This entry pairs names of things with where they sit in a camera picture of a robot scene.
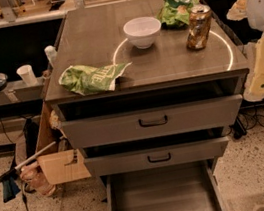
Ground green jalapeno chip bag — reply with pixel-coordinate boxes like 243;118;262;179
58;62;131;96

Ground green chip bag at back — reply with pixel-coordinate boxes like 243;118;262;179
157;0;200;28

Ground grey drawer cabinet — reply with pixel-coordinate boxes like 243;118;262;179
29;0;264;211

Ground open bottom drawer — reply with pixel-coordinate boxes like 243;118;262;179
106;161;228;211

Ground middle drawer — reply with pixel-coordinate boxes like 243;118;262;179
84;137;229;177

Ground top drawer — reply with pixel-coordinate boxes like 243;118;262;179
62;95;242;148

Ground crushed gold soda can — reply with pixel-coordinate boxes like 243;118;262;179
186;4;212;50

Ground white bowl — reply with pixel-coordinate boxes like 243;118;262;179
123;16;161;49

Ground white bottle beside cabinet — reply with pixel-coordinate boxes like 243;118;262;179
44;46;57;67

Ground cardboard box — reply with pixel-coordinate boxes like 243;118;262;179
36;103;90;185

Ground white paper cup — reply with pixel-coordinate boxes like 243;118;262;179
16;64;38;86

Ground clear plastic bottle on floor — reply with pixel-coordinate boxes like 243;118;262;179
20;162;56;197

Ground grabber tool with white shaft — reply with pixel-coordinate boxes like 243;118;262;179
0;141;58;183

